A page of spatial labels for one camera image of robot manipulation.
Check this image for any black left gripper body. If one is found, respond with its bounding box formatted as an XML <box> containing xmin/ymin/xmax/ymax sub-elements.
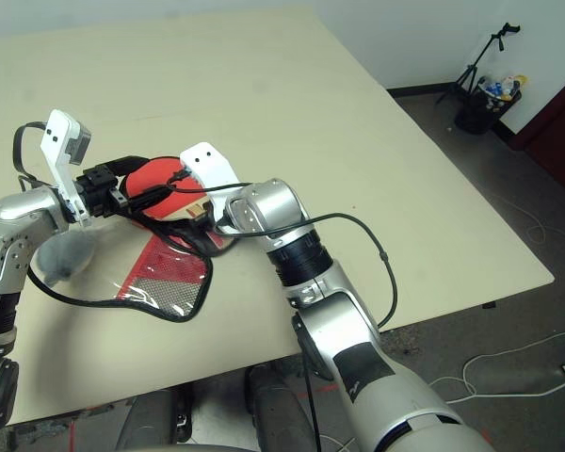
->
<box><xmin>76</xmin><ymin>163</ymin><xmax>129</xmax><ymax>219</ymax></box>

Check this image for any black tripod stand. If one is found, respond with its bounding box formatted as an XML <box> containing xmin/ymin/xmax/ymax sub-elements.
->
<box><xmin>435</xmin><ymin>22</ymin><xmax>523</xmax><ymax>107</ymax></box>

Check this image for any grey right robot leg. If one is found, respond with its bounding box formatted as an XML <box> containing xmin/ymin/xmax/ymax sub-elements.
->
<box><xmin>243</xmin><ymin>364</ymin><xmax>315</xmax><ymax>452</ymax></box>

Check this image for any black table support post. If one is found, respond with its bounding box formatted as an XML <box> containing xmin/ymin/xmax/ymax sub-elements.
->
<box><xmin>172</xmin><ymin>380</ymin><xmax>195</xmax><ymax>444</ymax></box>

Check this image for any grey left robot leg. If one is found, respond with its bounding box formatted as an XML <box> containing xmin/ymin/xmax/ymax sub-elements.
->
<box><xmin>115</xmin><ymin>393</ymin><xmax>178</xmax><ymax>452</ymax></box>

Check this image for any white floor cable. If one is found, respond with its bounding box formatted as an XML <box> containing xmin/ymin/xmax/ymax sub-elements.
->
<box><xmin>492</xmin><ymin>190</ymin><xmax>547</xmax><ymax>244</ymax></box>
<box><xmin>428</xmin><ymin>329</ymin><xmax>565</xmax><ymax>406</ymax></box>

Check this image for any red ping-pong paddle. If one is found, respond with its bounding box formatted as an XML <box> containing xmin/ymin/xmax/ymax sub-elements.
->
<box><xmin>123</xmin><ymin>156</ymin><xmax>213</xmax><ymax>223</ymax></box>

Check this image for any dark red door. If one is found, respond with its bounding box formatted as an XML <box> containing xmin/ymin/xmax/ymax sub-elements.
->
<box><xmin>508</xmin><ymin>65</ymin><xmax>565</xmax><ymax>208</ymax></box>

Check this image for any grey robot leg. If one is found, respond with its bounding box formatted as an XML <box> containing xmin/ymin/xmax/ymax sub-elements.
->
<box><xmin>243</xmin><ymin>364</ymin><xmax>315</xmax><ymax>452</ymax></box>
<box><xmin>115</xmin><ymin>393</ymin><xmax>178</xmax><ymax>452</ymax></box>

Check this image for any black trash bin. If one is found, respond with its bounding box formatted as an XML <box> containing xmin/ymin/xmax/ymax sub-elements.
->
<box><xmin>454</xmin><ymin>73</ymin><xmax>529</xmax><ymax>137</ymax></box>

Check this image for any black left wrist camera cable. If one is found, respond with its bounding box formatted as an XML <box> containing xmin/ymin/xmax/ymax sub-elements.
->
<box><xmin>12</xmin><ymin>121</ymin><xmax>48</xmax><ymax>189</ymax></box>

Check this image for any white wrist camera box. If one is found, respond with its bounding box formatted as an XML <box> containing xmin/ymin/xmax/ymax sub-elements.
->
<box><xmin>178</xmin><ymin>142</ymin><xmax>241</xmax><ymax>218</ymax></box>
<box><xmin>40</xmin><ymin>108</ymin><xmax>94</xmax><ymax>226</ymax></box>

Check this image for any red black paddle case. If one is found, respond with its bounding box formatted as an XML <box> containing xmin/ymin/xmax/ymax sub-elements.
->
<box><xmin>25</xmin><ymin>214</ymin><xmax>239</xmax><ymax>325</ymax></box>

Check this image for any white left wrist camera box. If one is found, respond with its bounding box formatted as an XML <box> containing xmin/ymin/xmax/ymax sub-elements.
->
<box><xmin>40</xmin><ymin>108</ymin><xmax>94</xmax><ymax>226</ymax></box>

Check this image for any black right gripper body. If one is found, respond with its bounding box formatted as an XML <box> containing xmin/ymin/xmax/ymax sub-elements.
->
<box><xmin>205</xmin><ymin>199</ymin><xmax>230</xmax><ymax>236</ymax></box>

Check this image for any grey round fuzzy pouch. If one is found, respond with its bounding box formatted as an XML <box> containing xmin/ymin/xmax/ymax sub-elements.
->
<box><xmin>36</xmin><ymin>230</ymin><xmax>98</xmax><ymax>285</ymax></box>

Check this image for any grey robot torso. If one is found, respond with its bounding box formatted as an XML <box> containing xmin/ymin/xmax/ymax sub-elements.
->
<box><xmin>154</xmin><ymin>442</ymin><xmax>265</xmax><ymax>452</ymax></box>

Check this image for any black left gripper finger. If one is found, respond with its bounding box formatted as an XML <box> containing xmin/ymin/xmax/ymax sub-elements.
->
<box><xmin>121</xmin><ymin>185</ymin><xmax>176</xmax><ymax>214</ymax></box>
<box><xmin>104</xmin><ymin>155</ymin><xmax>151</xmax><ymax>177</ymax></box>

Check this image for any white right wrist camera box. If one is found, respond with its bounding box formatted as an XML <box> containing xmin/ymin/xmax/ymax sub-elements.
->
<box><xmin>178</xmin><ymin>142</ymin><xmax>241</xmax><ymax>218</ymax></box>

